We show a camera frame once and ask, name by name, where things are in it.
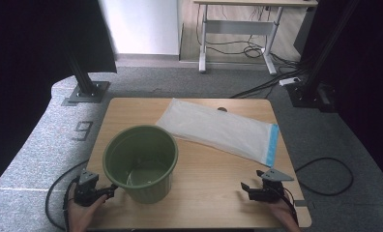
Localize grey floor tape marking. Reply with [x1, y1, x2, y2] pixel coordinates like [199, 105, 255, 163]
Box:
[72, 120, 94, 142]

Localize person's left hand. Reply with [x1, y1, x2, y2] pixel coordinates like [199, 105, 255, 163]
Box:
[67, 194, 108, 232]

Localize person's right hand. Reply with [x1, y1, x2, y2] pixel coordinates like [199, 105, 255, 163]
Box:
[268, 194, 302, 232]

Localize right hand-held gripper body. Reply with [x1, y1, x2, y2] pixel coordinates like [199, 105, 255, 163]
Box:
[249, 167, 295, 204]

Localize white power strip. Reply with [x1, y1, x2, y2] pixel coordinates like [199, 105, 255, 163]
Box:
[279, 76, 302, 87]

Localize white plastic bag blue strip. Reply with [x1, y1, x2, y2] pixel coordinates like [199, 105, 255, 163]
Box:
[155, 98, 280, 168]

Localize black metal stand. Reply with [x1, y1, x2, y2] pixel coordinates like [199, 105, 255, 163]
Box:
[62, 47, 111, 105]
[285, 0, 362, 113]

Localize white metal frame desk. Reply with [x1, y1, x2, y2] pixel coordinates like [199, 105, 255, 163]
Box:
[192, 0, 319, 75]

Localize green plastic bucket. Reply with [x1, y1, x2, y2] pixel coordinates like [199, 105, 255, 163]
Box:
[102, 125, 179, 205]

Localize bundle of black floor cables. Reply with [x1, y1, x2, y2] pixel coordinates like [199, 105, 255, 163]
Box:
[229, 52, 313, 100]

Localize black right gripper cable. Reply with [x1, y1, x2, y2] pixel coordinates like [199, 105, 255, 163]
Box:
[280, 157, 354, 226]

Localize black curtain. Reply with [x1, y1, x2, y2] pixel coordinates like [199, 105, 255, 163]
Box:
[294, 0, 383, 188]
[0, 0, 118, 194]

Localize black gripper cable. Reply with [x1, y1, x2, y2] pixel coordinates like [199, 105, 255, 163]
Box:
[44, 159, 91, 232]
[280, 157, 354, 226]

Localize black cables under desk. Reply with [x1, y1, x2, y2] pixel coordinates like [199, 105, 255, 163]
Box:
[195, 4, 278, 60]

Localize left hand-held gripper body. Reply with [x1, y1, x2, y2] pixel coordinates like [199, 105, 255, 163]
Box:
[74, 170, 101, 208]

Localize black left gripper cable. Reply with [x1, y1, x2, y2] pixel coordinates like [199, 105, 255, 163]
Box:
[44, 159, 91, 232]

